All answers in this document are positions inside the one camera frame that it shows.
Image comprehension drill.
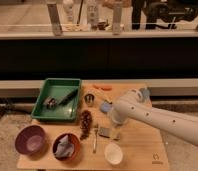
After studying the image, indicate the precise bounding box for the dark grey eraser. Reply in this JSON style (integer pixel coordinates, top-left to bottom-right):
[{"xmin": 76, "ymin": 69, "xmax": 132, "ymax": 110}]
[{"xmin": 98, "ymin": 127, "xmax": 120, "ymax": 141}]

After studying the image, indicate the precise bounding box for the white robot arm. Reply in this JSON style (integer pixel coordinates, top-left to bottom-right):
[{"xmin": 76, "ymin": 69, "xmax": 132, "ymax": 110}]
[{"xmin": 109, "ymin": 88, "xmax": 198, "ymax": 146}]

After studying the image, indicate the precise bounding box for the white plastic cup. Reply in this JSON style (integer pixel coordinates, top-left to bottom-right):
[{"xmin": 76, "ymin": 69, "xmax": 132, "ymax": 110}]
[{"xmin": 104, "ymin": 143, "xmax": 123, "ymax": 165}]

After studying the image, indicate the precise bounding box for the small metal cup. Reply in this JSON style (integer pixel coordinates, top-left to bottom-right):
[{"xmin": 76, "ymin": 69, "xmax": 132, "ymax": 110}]
[{"xmin": 84, "ymin": 93, "xmax": 95, "ymax": 107}]

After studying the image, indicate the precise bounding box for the blue sponge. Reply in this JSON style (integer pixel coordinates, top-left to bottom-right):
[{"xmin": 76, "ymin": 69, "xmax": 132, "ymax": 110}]
[{"xmin": 99, "ymin": 102, "xmax": 112, "ymax": 114}]

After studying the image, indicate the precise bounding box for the brown pine cone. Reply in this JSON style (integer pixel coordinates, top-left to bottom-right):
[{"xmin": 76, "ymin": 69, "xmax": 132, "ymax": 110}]
[{"xmin": 80, "ymin": 110, "xmax": 92, "ymax": 140}]

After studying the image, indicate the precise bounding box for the orange carrot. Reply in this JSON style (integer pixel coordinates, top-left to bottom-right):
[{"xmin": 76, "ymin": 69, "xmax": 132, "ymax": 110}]
[{"xmin": 93, "ymin": 84, "xmax": 112, "ymax": 91}]

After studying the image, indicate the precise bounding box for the red bowl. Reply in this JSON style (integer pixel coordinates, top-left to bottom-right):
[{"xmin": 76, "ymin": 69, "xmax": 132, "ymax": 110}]
[{"xmin": 52, "ymin": 133, "xmax": 81, "ymax": 162}]

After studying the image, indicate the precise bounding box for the blue round object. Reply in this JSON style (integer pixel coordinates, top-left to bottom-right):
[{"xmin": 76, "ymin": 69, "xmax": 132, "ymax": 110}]
[{"xmin": 140, "ymin": 88, "xmax": 150, "ymax": 101}]

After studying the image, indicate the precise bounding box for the grey crumpled cloth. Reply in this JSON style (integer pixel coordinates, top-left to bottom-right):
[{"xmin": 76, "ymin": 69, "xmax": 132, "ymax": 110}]
[{"xmin": 55, "ymin": 135, "xmax": 74, "ymax": 158}]

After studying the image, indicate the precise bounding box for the black marker pen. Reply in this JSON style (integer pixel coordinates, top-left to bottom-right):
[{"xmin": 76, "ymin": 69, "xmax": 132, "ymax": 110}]
[{"xmin": 59, "ymin": 89, "xmax": 78, "ymax": 105}]

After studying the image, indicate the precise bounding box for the green plastic tray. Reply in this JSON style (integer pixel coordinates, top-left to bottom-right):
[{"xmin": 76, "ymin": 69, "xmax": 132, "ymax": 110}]
[{"xmin": 31, "ymin": 78, "xmax": 81, "ymax": 122}]

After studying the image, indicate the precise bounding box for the small metal clip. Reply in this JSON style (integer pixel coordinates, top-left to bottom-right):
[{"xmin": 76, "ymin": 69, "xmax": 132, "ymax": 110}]
[{"xmin": 43, "ymin": 97, "xmax": 57, "ymax": 109}]

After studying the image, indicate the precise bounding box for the purple bowl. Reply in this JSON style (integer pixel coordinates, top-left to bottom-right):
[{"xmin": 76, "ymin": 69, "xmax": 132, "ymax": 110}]
[{"xmin": 15, "ymin": 125, "xmax": 46, "ymax": 155}]

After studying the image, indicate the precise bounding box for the black office chair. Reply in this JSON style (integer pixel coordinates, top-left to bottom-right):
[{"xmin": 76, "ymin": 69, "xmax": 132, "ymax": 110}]
[{"xmin": 143, "ymin": 0, "xmax": 198, "ymax": 29}]

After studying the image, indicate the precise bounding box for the yellow handled tool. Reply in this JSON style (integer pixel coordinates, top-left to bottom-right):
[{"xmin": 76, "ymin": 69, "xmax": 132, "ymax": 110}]
[{"xmin": 95, "ymin": 91, "xmax": 112, "ymax": 104}]

